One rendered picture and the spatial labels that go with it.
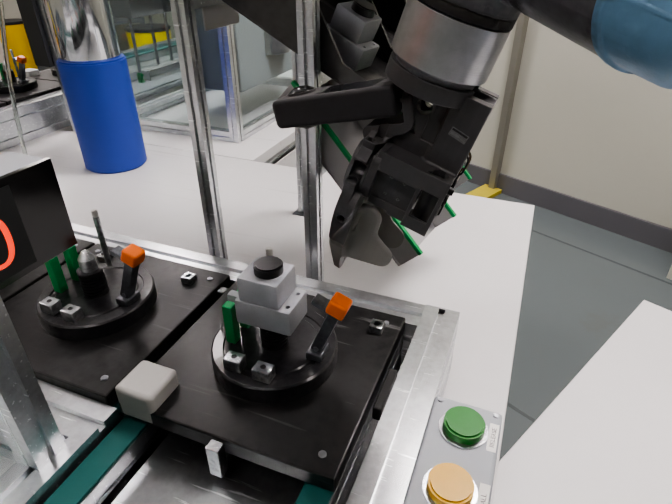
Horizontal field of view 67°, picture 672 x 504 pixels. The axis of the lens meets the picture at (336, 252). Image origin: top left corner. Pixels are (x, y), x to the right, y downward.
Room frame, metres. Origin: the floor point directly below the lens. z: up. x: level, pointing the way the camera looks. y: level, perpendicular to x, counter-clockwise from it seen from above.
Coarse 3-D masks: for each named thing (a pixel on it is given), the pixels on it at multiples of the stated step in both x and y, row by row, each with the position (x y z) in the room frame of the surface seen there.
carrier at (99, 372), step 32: (96, 224) 0.58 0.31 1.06; (64, 256) 0.54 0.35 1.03; (32, 288) 0.55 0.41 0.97; (64, 288) 0.52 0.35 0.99; (96, 288) 0.51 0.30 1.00; (160, 288) 0.55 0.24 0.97; (192, 288) 0.55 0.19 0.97; (32, 320) 0.49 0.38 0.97; (64, 320) 0.46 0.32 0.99; (96, 320) 0.46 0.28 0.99; (128, 320) 0.47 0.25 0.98; (160, 320) 0.49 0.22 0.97; (192, 320) 0.50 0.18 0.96; (32, 352) 0.43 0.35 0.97; (64, 352) 0.43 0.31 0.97; (96, 352) 0.43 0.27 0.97; (128, 352) 0.43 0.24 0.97; (160, 352) 0.44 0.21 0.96; (64, 384) 0.38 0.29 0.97; (96, 384) 0.38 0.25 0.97
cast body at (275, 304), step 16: (272, 256) 0.44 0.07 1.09; (256, 272) 0.41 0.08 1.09; (272, 272) 0.41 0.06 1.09; (288, 272) 0.42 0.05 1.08; (240, 288) 0.41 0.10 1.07; (256, 288) 0.40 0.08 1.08; (272, 288) 0.40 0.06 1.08; (288, 288) 0.42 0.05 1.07; (240, 304) 0.41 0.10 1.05; (256, 304) 0.41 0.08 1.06; (272, 304) 0.40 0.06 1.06; (288, 304) 0.41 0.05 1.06; (304, 304) 0.42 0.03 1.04; (240, 320) 0.41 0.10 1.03; (256, 320) 0.41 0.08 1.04; (272, 320) 0.40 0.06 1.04; (288, 320) 0.39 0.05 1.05
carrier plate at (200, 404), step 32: (352, 320) 0.49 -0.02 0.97; (384, 320) 0.49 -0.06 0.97; (192, 352) 0.43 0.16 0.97; (352, 352) 0.43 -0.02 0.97; (384, 352) 0.43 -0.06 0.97; (192, 384) 0.38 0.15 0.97; (352, 384) 0.38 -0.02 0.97; (160, 416) 0.34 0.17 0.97; (192, 416) 0.34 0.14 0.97; (224, 416) 0.34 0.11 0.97; (256, 416) 0.34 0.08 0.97; (288, 416) 0.34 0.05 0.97; (320, 416) 0.34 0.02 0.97; (352, 416) 0.34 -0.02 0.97; (224, 448) 0.31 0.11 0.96; (256, 448) 0.30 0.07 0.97; (288, 448) 0.30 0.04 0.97; (320, 448) 0.30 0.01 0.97; (352, 448) 0.31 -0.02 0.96; (320, 480) 0.27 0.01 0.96
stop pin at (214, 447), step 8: (208, 448) 0.30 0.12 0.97; (216, 448) 0.30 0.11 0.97; (208, 456) 0.30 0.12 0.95; (216, 456) 0.30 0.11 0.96; (224, 456) 0.31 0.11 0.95; (208, 464) 0.30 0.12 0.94; (216, 464) 0.30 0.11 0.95; (224, 464) 0.31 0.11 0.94; (216, 472) 0.30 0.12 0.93; (224, 472) 0.30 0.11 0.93
